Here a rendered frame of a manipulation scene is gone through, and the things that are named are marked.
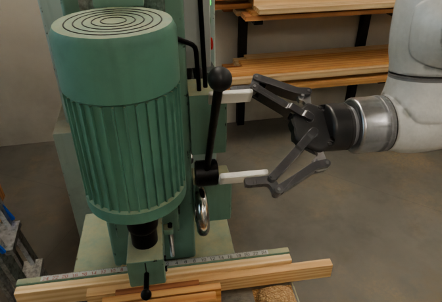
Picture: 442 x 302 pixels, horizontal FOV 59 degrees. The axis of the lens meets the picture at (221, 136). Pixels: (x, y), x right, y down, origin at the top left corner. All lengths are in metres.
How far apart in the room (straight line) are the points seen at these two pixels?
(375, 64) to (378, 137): 2.47
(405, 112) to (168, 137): 0.36
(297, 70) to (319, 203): 0.93
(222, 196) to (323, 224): 1.55
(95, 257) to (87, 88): 0.72
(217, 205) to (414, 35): 0.58
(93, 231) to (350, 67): 2.24
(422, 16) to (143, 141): 0.42
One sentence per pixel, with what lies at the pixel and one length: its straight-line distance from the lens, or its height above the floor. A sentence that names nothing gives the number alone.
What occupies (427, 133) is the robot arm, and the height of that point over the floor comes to 1.35.
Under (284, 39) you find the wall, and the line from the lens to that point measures 3.19.
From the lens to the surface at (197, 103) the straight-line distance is 0.83.
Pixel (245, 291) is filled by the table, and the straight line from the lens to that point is 0.94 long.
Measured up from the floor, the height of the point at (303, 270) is 0.93.
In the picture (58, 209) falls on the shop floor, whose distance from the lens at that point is 2.66.
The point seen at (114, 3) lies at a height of 1.51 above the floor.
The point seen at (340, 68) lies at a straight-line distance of 2.95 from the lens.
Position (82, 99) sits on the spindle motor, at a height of 1.42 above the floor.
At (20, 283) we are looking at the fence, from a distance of 0.98.
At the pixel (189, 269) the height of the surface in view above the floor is 0.95.
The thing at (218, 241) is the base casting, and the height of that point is 0.80.
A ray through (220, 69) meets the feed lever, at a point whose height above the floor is 1.45.
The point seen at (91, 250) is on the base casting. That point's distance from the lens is 1.21.
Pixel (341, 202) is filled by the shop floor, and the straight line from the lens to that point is 2.62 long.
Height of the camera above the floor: 1.65
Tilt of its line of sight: 32 degrees down
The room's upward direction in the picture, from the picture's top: straight up
